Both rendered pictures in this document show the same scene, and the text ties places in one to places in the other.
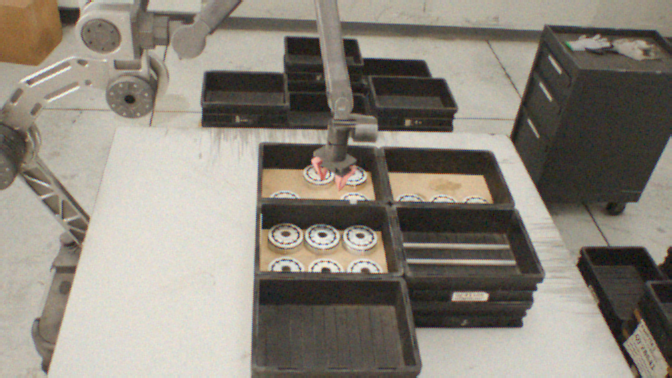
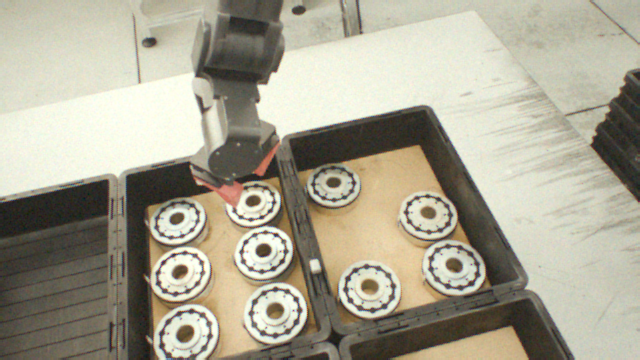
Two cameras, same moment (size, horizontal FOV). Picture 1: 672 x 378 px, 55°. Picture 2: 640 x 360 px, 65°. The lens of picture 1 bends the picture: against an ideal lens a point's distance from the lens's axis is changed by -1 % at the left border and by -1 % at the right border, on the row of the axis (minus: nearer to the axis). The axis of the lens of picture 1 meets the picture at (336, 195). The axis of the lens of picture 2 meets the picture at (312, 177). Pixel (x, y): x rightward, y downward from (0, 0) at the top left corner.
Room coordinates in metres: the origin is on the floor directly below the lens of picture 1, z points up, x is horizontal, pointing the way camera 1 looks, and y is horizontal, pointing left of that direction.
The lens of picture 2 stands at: (1.51, -0.42, 1.62)
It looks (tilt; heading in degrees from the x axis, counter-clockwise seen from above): 52 degrees down; 89
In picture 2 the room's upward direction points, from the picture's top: 6 degrees counter-clockwise
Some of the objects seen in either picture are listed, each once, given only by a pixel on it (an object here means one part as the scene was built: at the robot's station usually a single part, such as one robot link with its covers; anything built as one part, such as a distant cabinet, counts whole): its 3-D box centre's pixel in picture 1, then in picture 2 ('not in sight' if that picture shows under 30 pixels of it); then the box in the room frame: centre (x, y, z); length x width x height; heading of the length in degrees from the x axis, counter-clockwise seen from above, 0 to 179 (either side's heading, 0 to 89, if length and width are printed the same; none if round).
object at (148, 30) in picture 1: (151, 30); not in sight; (1.43, 0.49, 1.45); 0.09 x 0.08 x 0.12; 10
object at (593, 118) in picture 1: (588, 126); not in sight; (2.91, -1.25, 0.45); 0.60 x 0.45 x 0.90; 100
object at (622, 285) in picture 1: (622, 299); not in sight; (1.90, -1.22, 0.26); 0.40 x 0.30 x 0.23; 10
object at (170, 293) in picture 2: (325, 271); (180, 273); (1.28, 0.00, 0.86); 0.10 x 0.10 x 0.01
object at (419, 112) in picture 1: (405, 130); not in sight; (2.80, -0.30, 0.37); 0.40 x 0.30 x 0.45; 100
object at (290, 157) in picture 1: (319, 186); (387, 221); (1.64, 0.06, 0.87); 0.40 x 0.30 x 0.11; 98
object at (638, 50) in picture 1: (637, 47); not in sight; (2.98, -1.35, 0.88); 0.29 x 0.22 x 0.03; 100
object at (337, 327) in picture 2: (320, 174); (389, 204); (1.64, 0.06, 0.92); 0.40 x 0.30 x 0.02; 98
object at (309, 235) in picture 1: (322, 236); (264, 252); (1.42, 0.03, 0.86); 0.10 x 0.10 x 0.01
